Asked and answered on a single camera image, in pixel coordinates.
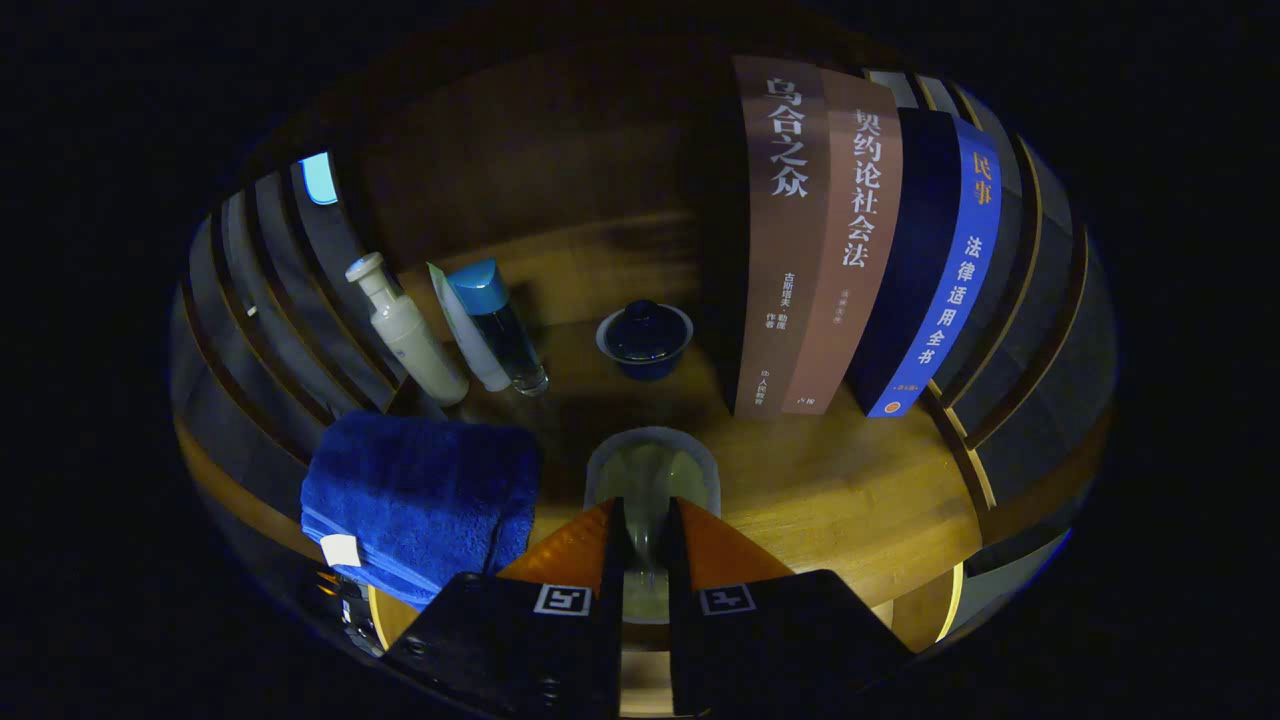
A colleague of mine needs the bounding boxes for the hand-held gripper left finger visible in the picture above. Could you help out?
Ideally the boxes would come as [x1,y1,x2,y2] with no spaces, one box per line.
[383,497,627,719]

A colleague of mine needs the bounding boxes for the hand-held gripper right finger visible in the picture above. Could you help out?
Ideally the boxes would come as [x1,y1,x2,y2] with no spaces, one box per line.
[668,496,914,719]

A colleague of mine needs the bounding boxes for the wooden countertop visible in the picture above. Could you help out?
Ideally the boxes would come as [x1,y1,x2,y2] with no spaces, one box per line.
[175,315,986,651]

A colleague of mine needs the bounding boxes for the folded blue towel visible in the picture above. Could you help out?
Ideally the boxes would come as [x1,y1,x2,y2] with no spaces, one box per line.
[300,410,541,611]

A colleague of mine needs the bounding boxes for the yellow green scrub brush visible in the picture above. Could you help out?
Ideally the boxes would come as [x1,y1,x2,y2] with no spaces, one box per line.
[583,427,723,626]

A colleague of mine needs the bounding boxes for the cream pump bottle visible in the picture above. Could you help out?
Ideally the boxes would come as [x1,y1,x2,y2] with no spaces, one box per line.
[345,252,471,408]

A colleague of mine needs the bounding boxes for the reddish brown book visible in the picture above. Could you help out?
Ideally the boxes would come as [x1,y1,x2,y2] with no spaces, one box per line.
[782,68,904,416]

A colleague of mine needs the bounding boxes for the teal capped bottle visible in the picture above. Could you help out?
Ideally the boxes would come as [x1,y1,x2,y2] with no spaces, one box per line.
[445,259,550,398]

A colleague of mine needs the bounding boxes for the blue book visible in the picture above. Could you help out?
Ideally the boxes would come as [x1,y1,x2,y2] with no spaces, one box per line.
[848,108,1003,419]

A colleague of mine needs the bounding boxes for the white green tube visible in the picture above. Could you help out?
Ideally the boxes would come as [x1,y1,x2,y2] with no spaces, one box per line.
[427,262,513,393]

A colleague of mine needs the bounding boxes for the wooden cabinet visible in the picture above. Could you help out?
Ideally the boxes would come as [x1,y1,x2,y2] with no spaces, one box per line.
[168,20,1119,661]

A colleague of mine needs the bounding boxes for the dark blue lidded teacup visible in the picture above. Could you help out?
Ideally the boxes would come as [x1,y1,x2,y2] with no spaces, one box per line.
[596,299,695,382]

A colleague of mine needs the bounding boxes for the dark brown book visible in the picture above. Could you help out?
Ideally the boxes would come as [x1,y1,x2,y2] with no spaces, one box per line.
[733,55,831,419]

